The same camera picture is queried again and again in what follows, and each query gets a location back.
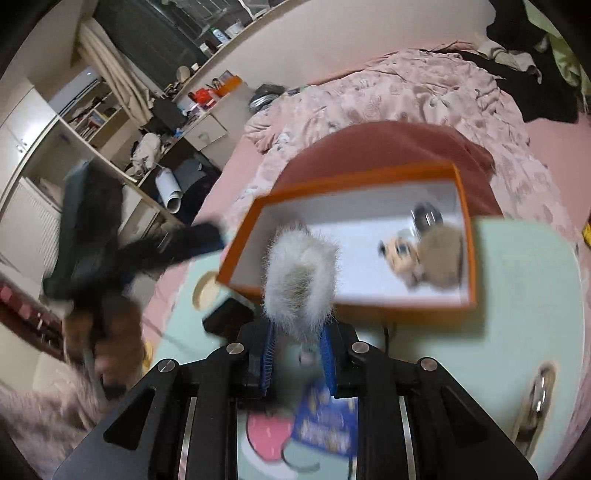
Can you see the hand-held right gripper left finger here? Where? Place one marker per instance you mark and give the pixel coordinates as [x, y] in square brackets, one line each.
[267, 369]

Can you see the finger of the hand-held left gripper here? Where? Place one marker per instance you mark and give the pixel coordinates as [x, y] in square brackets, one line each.
[184, 247]

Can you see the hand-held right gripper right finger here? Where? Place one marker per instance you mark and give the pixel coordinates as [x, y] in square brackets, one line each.
[328, 369]

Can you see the blue printed card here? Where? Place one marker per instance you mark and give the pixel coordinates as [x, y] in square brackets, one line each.
[325, 424]

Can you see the white fluffy pom-pom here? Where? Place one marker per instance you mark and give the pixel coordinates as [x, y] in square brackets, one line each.
[298, 277]

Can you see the orange cardboard box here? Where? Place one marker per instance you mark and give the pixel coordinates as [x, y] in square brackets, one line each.
[351, 258]

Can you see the beige fluffy pom-pom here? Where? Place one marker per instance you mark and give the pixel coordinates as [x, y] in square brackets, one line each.
[441, 258]

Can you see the person's left hand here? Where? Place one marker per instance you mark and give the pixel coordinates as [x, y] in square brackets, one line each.
[108, 341]

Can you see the white paper roll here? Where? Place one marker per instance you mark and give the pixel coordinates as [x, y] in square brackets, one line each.
[167, 189]

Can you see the white wardrobe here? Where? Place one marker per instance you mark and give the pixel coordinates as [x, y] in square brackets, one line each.
[25, 184]

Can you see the white plush toy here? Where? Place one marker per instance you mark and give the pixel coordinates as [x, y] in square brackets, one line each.
[147, 150]

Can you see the white desk with drawers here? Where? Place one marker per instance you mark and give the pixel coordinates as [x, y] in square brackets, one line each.
[203, 131]

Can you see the black desk monitor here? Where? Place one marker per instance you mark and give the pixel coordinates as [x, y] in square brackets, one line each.
[168, 113]

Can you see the small cartoon toy figure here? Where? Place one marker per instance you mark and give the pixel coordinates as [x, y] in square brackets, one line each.
[400, 251]

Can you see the red desk item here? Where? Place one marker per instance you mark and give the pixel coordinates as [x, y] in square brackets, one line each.
[201, 96]

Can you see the silver round metal object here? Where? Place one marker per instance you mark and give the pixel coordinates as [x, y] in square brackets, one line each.
[264, 98]

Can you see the small orange desk box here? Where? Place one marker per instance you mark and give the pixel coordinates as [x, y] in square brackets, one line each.
[229, 83]

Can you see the beige curtain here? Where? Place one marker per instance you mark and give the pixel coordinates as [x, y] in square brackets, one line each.
[117, 74]

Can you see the dark red cushion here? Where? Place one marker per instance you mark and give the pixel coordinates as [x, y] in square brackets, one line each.
[392, 147]

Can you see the pink printed blanket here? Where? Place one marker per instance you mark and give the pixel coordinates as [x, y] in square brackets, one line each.
[415, 110]

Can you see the black clothes pile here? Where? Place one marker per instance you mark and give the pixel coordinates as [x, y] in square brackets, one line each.
[526, 78]

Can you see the light green cloth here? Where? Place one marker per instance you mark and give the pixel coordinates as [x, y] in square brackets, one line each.
[565, 41]

